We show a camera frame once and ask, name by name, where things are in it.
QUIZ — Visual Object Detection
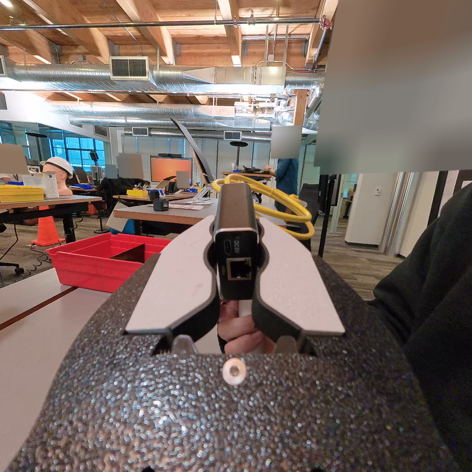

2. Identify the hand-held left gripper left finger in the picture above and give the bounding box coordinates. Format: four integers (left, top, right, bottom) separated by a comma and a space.
125, 215, 222, 350

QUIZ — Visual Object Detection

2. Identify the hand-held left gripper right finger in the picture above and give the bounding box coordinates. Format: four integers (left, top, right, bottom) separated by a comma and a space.
252, 217, 346, 353

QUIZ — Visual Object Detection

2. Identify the yellow ethernet cable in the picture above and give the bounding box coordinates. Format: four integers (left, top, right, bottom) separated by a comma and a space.
212, 174, 315, 240

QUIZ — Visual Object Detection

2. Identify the red plastic bin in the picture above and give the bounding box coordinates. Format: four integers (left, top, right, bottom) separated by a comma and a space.
46, 232, 172, 294

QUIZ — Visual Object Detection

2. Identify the black ethernet splitter box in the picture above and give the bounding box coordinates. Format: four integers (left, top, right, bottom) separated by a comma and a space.
213, 183, 259, 300

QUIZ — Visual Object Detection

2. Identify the person's right forearm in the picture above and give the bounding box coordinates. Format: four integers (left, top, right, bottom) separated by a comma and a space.
368, 182, 472, 472

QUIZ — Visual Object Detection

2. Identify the person's right hand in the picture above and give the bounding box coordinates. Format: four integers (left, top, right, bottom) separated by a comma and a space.
218, 299, 276, 354

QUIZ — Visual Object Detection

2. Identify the black bin divider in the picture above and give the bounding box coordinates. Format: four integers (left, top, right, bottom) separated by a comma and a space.
109, 243, 145, 263

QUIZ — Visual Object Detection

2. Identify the black stand pole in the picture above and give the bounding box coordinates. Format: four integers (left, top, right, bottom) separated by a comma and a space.
317, 173, 331, 259

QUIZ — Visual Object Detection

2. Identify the orange display screen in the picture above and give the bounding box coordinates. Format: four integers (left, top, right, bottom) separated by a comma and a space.
150, 156, 193, 183

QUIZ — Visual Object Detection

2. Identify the small wooden standing desk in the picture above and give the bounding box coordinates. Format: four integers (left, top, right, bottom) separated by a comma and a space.
221, 168, 274, 182

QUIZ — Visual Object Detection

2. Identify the orange traffic cone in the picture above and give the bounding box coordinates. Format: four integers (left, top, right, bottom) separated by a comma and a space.
30, 206, 66, 247

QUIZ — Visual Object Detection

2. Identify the grey leaning panel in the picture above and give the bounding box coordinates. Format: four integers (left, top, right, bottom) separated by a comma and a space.
170, 118, 215, 187

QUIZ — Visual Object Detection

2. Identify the mannequin head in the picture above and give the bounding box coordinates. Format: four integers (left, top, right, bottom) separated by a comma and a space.
42, 164, 73, 197

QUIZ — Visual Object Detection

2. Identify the black round top stand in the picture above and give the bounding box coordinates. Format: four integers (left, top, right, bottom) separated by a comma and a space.
230, 140, 248, 172

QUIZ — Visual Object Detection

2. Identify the white hard hat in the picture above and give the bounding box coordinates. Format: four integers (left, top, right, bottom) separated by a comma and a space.
40, 156, 74, 176

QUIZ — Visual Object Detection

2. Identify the stack of yellow bins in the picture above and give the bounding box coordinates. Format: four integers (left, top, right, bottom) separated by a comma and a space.
0, 184, 45, 203

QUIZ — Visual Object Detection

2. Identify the black white marker board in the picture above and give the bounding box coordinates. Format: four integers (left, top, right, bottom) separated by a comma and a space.
438, 171, 472, 218

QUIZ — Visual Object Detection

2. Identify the silver ventilation duct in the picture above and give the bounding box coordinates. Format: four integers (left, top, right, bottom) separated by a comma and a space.
0, 55, 325, 94
50, 101, 295, 120

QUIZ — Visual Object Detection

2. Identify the wooden support post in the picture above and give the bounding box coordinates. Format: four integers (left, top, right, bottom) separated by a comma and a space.
293, 88, 309, 127

